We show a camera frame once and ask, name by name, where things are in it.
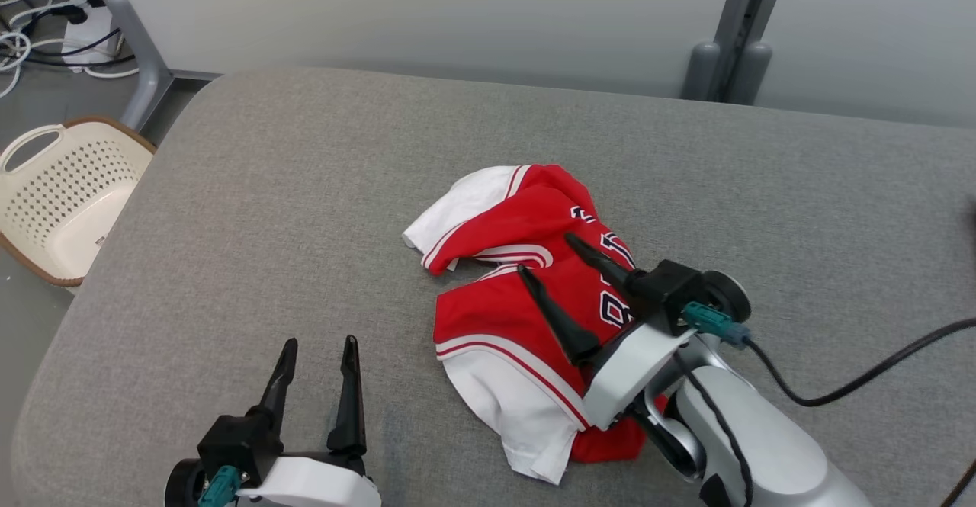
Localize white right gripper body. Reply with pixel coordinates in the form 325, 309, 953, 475
583, 269, 752, 432

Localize cream perforated laundry basket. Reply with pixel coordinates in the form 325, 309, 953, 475
0, 116, 157, 288

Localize red white basketball jersey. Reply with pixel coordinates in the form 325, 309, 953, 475
403, 164, 672, 485

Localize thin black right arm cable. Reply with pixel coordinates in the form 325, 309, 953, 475
671, 353, 756, 507

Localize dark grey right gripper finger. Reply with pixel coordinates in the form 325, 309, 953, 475
564, 233, 649, 294
517, 265, 603, 364

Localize left camera cable teal plug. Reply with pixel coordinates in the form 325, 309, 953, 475
198, 465, 245, 507

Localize grey metal partition post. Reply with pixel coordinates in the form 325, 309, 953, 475
681, 0, 794, 105

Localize black floor cable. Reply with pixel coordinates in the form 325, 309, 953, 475
0, 0, 136, 67

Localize camera cable teal plug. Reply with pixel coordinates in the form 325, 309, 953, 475
681, 301, 976, 409
198, 465, 245, 507

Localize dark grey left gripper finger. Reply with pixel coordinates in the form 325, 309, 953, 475
326, 335, 368, 458
255, 338, 300, 432

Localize grey metal desk leg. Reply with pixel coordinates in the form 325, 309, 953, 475
76, 0, 222, 130

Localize right camera cable teal plug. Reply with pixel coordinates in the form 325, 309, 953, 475
681, 301, 976, 409

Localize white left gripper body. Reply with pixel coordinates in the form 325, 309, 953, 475
164, 454, 382, 507

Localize white power strip with cables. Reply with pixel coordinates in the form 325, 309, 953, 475
0, 0, 142, 100

